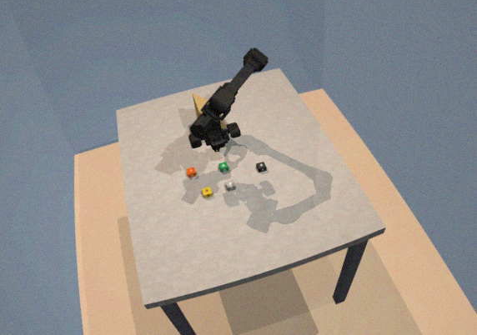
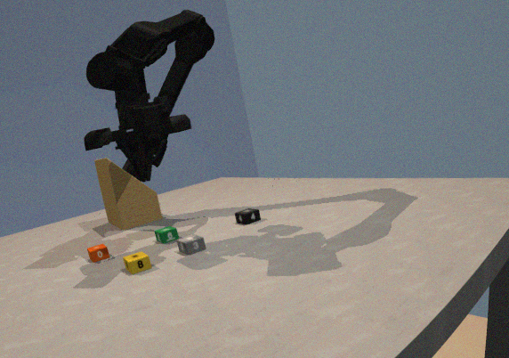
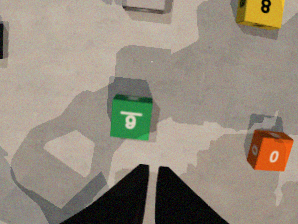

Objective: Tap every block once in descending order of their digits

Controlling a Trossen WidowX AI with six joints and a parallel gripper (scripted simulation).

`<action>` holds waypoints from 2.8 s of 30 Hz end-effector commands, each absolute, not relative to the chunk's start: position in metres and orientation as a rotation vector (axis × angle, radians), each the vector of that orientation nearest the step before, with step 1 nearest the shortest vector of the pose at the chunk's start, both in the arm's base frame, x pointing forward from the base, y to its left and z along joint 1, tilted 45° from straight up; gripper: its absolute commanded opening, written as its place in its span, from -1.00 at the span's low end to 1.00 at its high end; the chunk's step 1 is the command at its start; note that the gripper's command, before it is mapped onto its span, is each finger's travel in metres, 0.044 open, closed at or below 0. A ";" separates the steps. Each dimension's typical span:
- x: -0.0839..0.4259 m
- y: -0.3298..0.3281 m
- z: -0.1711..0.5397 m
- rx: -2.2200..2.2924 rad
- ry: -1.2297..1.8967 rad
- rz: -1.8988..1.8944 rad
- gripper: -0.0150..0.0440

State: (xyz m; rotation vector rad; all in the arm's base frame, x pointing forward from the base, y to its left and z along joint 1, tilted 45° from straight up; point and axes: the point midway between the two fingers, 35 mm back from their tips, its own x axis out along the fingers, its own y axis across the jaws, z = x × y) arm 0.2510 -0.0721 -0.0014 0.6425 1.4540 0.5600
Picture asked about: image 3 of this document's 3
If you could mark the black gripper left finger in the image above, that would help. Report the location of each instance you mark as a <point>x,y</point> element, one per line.
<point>124,203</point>

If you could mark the green block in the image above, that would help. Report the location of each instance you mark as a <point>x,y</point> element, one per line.
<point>131,117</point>

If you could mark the orange block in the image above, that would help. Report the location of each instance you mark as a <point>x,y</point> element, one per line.
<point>269,150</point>

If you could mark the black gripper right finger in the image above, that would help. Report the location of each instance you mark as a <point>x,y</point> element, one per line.
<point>176,203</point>

